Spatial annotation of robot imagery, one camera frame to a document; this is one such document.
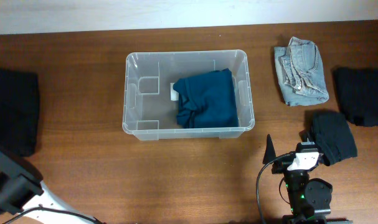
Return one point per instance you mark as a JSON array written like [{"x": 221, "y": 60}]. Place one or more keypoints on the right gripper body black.
[{"x": 279, "y": 167}]

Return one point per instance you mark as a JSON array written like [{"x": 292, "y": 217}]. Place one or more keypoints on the clear plastic storage bin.
[{"x": 148, "y": 112}]

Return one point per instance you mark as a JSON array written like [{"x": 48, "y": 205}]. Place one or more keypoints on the black garment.
[
  {"x": 19, "y": 111},
  {"x": 357, "y": 92}
]

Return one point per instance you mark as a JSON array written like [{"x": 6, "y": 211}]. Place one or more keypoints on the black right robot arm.
[{"x": 309, "y": 199}]

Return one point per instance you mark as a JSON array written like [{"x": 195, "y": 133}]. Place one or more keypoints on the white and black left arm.
[{"x": 23, "y": 193}]

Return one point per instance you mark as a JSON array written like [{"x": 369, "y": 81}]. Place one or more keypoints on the dark green folded garment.
[{"x": 332, "y": 134}]

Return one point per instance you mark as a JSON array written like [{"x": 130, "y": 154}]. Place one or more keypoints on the folded light blue jeans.
[{"x": 300, "y": 73}]

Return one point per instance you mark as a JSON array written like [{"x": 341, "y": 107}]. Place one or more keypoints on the folded teal blue shirt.
[{"x": 207, "y": 101}]

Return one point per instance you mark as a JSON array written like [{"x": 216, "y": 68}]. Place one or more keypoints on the white label in bin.
[{"x": 174, "y": 95}]

